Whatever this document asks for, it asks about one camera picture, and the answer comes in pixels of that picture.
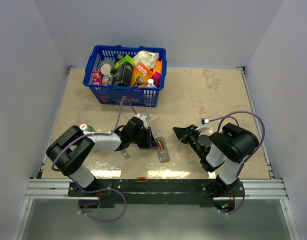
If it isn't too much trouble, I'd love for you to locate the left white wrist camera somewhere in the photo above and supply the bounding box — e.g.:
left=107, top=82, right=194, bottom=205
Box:
left=135, top=113, right=151, bottom=129

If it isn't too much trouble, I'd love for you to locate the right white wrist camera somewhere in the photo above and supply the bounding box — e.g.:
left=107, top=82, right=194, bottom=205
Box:
left=196, top=118, right=210, bottom=133

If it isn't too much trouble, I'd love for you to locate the white pump bottle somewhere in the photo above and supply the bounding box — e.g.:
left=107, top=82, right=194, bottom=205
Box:
left=100, top=59, right=116, bottom=77

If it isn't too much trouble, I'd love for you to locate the small white cap bottle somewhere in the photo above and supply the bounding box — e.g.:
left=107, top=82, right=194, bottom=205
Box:
left=146, top=78, right=156, bottom=88

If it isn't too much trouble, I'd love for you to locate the magenta small box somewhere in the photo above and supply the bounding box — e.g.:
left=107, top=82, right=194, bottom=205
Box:
left=152, top=71, right=161, bottom=87

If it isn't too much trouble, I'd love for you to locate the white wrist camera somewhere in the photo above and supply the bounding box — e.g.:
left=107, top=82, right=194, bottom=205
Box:
left=135, top=113, right=151, bottom=129
left=196, top=118, right=210, bottom=133

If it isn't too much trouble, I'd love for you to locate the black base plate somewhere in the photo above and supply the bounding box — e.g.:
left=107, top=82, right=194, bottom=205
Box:
left=68, top=179, right=244, bottom=208

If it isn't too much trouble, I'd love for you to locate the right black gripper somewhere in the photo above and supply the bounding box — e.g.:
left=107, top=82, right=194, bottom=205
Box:
left=173, top=125, right=204, bottom=160

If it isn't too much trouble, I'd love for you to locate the black green box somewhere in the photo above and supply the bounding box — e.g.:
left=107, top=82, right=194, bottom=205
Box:
left=112, top=55, right=135, bottom=87

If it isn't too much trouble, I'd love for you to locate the orange juice bottle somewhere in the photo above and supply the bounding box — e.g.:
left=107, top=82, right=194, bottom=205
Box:
left=79, top=123, right=95, bottom=132

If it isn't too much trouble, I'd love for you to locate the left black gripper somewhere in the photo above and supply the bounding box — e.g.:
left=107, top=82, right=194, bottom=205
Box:
left=130, top=126, right=159, bottom=149

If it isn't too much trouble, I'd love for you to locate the pink box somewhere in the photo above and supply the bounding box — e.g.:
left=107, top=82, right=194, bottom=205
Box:
left=91, top=70, right=103, bottom=85

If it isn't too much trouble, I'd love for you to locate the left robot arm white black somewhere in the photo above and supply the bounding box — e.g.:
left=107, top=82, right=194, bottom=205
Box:
left=46, top=116, right=158, bottom=196

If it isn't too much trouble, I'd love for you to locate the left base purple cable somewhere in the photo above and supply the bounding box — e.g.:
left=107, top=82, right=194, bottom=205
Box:
left=73, top=182, right=128, bottom=223

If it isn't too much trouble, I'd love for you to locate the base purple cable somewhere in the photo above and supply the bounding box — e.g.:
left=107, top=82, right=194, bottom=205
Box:
left=73, top=182, right=128, bottom=223
left=217, top=179, right=246, bottom=216

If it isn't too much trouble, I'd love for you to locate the blue plastic basket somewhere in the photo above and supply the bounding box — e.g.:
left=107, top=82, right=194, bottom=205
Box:
left=83, top=45, right=167, bottom=108

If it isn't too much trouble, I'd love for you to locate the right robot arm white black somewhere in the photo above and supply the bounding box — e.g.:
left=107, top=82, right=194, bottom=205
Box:
left=172, top=123, right=260, bottom=197

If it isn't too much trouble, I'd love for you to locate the crumpled white paper bag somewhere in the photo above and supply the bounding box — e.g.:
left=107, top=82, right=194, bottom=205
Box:
left=133, top=50, right=160, bottom=69

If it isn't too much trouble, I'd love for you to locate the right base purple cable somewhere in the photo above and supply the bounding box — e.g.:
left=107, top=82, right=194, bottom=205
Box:
left=217, top=179, right=246, bottom=216

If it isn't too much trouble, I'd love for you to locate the white grey remote control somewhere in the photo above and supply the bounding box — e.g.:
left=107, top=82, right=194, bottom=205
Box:
left=155, top=137, right=170, bottom=163

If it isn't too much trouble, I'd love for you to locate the grey battery cover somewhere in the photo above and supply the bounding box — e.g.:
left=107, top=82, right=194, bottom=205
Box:
left=120, top=149, right=130, bottom=159

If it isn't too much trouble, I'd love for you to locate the orange Gillette razor box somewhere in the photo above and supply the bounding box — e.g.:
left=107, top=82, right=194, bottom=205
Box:
left=130, top=62, right=154, bottom=88

